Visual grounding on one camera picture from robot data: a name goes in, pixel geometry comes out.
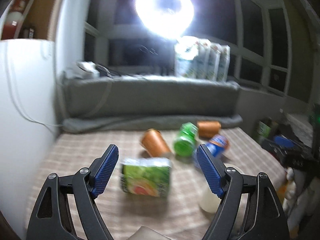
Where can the grey sofa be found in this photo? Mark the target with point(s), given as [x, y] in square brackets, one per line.
[150, 97]

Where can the red fire extinguisher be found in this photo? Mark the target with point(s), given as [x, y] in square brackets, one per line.
[13, 17]

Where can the grey flat object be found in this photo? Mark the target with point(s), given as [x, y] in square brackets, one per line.
[150, 233]

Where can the blue can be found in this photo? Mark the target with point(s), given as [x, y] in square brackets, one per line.
[218, 145]

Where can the blue object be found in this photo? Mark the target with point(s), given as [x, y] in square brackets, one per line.
[283, 141]

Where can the white appliance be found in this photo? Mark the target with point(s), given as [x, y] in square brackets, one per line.
[22, 120]

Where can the green box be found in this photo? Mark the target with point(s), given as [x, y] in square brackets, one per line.
[264, 131]

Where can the checked beige blanket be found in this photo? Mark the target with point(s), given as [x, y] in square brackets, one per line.
[75, 155]

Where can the pale translucent cup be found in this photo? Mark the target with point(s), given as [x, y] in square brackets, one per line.
[208, 202]

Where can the green juice carton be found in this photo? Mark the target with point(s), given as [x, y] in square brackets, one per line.
[145, 178]

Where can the orange cup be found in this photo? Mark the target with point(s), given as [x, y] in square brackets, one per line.
[208, 129]
[155, 142]

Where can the black crate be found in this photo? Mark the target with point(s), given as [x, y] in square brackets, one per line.
[287, 155]

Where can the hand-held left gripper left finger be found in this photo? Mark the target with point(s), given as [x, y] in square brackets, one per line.
[106, 170]

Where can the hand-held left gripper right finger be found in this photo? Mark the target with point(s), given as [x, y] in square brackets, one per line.
[208, 170]

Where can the white cloth bundle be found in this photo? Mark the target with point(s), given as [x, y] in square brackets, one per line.
[300, 205]

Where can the white device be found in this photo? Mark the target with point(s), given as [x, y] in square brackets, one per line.
[86, 70]

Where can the green can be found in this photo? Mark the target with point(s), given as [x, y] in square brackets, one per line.
[185, 140]

